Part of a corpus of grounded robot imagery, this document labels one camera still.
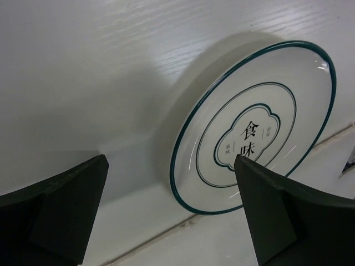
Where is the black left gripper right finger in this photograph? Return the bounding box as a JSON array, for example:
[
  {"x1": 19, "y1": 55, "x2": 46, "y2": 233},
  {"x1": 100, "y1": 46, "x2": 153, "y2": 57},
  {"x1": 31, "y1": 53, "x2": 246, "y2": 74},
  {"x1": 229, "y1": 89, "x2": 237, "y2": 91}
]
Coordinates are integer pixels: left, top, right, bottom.
[{"x1": 234, "y1": 155, "x2": 354, "y2": 265}]

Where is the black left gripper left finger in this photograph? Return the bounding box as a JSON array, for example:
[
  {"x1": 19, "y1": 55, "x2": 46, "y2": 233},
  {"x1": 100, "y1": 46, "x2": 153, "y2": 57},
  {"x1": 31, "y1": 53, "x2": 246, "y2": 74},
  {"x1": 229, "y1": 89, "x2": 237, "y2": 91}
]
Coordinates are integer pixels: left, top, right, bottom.
[{"x1": 1, "y1": 155, "x2": 109, "y2": 265}]

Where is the white plate with centre emblem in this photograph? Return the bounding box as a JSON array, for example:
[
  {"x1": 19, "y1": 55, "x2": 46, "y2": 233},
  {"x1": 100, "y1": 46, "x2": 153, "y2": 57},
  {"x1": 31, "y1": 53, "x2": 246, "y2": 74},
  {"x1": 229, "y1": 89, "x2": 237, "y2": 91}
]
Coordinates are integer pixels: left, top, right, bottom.
[{"x1": 169, "y1": 40, "x2": 337, "y2": 215}]

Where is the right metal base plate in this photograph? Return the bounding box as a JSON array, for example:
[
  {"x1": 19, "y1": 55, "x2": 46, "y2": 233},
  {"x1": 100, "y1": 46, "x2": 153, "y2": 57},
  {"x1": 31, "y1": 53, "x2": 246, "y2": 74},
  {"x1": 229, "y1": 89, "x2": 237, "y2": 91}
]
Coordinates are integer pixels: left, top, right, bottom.
[{"x1": 340, "y1": 147, "x2": 355, "y2": 177}]

